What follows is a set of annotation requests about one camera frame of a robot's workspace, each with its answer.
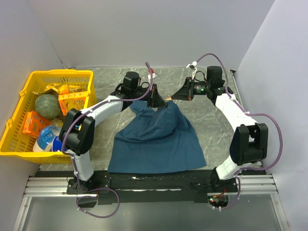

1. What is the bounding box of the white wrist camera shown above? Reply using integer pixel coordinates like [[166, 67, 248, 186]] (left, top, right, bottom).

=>
[[186, 61, 198, 79], [148, 72, 160, 83]]

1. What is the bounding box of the blue t-shirt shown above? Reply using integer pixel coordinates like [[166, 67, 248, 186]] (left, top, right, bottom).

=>
[[108, 101, 206, 174]]

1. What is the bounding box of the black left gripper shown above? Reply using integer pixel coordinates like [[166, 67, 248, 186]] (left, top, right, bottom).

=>
[[131, 83, 167, 108]]

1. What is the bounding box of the orange snack box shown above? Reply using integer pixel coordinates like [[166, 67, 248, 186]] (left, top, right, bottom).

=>
[[22, 111, 51, 138]]

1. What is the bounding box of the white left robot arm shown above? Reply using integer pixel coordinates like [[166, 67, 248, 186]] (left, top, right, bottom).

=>
[[59, 69, 167, 193]]

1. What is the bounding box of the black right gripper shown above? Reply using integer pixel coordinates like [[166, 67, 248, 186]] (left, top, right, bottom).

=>
[[171, 77, 211, 101]]

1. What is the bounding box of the green melon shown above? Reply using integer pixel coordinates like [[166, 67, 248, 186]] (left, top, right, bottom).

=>
[[35, 94, 61, 119]]

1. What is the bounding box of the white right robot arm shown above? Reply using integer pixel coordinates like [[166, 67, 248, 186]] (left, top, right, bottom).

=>
[[171, 66, 268, 192]]

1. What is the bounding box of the aluminium frame rail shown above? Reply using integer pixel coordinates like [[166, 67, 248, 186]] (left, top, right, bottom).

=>
[[13, 175, 290, 231]]

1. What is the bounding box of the yellow plastic basket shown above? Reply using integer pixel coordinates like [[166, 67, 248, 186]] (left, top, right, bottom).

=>
[[0, 69, 97, 164]]

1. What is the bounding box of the white blue bottle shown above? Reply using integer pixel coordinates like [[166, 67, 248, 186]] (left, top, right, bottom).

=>
[[33, 126, 61, 152]]

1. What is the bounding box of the yellow snack bag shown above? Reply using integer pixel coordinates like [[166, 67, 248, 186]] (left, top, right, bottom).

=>
[[32, 83, 86, 96]]

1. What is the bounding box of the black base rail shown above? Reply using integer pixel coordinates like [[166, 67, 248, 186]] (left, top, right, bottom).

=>
[[67, 170, 238, 205]]

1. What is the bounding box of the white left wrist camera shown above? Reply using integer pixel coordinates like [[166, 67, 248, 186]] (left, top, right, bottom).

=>
[[148, 72, 160, 83]]

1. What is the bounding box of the orange cracker box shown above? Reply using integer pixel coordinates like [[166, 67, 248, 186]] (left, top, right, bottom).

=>
[[58, 91, 88, 116]]

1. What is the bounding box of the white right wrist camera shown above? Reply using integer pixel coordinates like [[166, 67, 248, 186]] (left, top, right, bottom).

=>
[[186, 61, 198, 79]]

